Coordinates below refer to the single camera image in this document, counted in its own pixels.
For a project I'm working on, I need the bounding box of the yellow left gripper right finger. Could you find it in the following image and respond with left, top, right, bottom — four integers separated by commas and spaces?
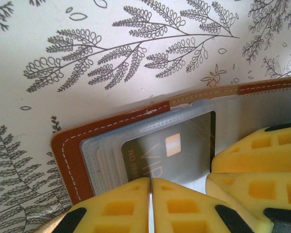
152, 178, 258, 233

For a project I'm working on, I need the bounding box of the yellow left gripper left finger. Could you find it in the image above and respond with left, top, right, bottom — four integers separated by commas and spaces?
53, 177, 152, 233

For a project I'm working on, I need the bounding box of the brown leather card holder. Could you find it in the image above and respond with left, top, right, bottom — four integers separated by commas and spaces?
36, 75, 291, 233

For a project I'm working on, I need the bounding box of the black VIP card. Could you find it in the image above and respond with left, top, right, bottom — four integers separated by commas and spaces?
121, 111, 216, 184

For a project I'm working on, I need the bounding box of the floral patterned table sheet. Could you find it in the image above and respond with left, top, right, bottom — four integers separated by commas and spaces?
0, 0, 291, 233

